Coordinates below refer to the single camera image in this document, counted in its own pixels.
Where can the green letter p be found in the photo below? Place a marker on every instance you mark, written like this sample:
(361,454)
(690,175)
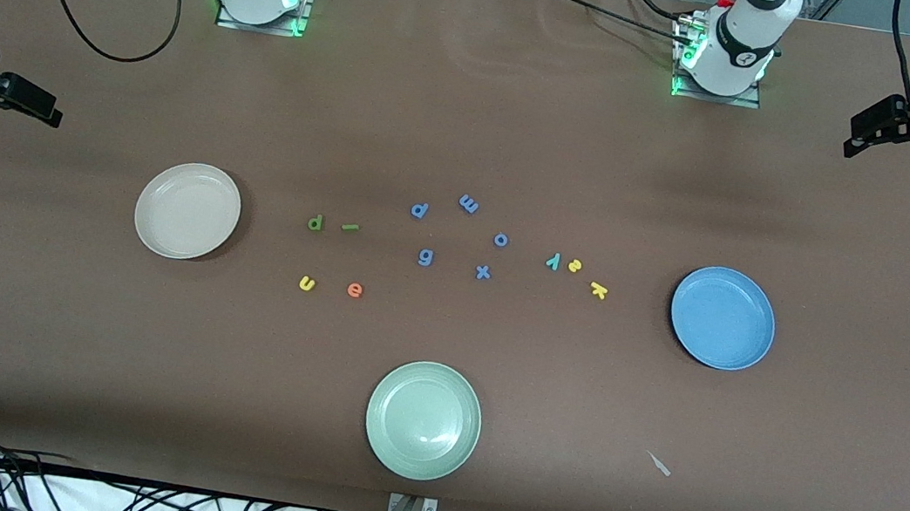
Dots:
(315,223)

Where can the yellow letter u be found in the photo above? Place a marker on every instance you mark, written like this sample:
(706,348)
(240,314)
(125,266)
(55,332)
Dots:
(306,283)

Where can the yellow letter k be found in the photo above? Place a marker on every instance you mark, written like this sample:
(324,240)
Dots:
(598,290)

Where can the yellow letter s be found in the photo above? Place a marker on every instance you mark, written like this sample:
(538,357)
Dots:
(575,265)

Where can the teal letter y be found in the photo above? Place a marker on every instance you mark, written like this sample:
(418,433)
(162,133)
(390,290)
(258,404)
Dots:
(554,261)

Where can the orange letter e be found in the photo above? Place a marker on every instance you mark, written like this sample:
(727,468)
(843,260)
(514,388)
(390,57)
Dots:
(355,290)

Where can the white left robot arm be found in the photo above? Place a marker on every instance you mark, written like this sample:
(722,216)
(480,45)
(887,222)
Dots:
(738,38)

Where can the beige brown plate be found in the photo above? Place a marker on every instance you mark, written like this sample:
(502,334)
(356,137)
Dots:
(187,211)

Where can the blue plate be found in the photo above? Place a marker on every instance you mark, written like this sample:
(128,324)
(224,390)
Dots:
(723,319)

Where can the blue letter p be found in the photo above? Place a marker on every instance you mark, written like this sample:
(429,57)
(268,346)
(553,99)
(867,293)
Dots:
(419,210)

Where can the blue letter o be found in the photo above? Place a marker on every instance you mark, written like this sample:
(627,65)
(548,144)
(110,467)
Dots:
(496,239)

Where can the brown table cover sheet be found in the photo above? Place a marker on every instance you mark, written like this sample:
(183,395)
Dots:
(473,117)

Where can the white paper scrap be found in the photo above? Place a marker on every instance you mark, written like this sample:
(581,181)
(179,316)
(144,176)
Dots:
(659,464)

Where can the blue letter m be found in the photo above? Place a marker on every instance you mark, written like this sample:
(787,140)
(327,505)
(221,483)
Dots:
(468,204)

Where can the blue letter g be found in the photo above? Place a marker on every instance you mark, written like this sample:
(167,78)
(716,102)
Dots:
(425,258)

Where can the blue letter x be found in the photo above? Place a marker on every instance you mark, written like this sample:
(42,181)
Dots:
(483,272)

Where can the pale green plate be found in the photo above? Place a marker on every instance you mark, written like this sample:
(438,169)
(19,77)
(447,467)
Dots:
(423,420)

